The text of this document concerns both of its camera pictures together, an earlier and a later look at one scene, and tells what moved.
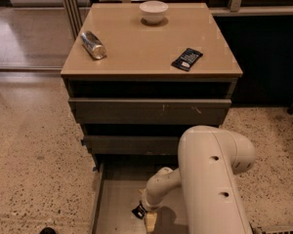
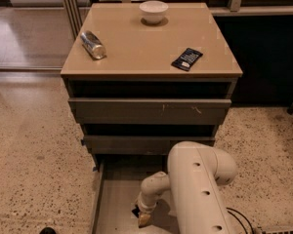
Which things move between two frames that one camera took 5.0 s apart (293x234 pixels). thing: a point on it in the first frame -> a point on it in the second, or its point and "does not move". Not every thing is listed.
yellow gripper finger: [150, 220] -> [144, 218]
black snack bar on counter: [187, 59] does not move
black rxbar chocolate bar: [139, 212] does not move
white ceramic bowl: [153, 12] does not move
